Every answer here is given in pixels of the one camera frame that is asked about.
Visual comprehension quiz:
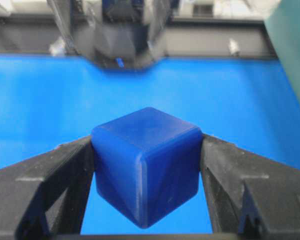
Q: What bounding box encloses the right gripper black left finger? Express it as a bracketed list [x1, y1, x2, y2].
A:
[0, 136, 94, 237]

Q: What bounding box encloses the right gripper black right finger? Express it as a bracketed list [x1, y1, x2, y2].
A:
[200, 134, 300, 234]

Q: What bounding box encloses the blue block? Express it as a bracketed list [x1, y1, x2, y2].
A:
[91, 107, 203, 229]

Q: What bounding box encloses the green backdrop curtain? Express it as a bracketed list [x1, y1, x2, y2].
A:
[263, 0, 300, 103]

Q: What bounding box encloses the black table edge frame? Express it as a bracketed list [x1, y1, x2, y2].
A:
[0, 20, 277, 63]

